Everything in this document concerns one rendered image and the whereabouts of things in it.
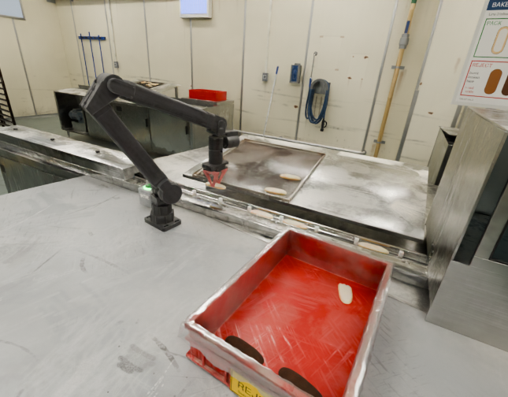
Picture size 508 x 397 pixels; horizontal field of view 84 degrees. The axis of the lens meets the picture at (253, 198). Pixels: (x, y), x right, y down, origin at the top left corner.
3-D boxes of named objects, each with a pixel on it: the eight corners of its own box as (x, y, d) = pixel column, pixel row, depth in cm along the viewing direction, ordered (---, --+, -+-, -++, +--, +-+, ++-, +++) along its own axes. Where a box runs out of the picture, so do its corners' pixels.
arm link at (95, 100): (65, 94, 79) (73, 99, 72) (105, 68, 83) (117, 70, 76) (157, 198, 109) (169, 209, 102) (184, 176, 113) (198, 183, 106)
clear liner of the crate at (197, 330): (177, 358, 58) (175, 323, 54) (283, 248, 97) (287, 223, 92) (338, 474, 43) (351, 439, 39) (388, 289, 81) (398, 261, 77)
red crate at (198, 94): (188, 98, 456) (187, 89, 451) (201, 96, 486) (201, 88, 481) (215, 101, 438) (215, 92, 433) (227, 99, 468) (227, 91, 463)
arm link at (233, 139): (205, 116, 109) (217, 120, 104) (229, 115, 116) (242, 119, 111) (205, 147, 114) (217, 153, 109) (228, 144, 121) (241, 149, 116)
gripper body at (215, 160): (228, 165, 118) (229, 147, 115) (214, 172, 110) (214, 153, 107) (216, 162, 121) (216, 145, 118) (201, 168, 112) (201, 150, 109)
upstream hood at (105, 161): (-10, 139, 184) (-14, 126, 180) (22, 135, 198) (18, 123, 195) (124, 183, 133) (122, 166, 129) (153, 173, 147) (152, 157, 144)
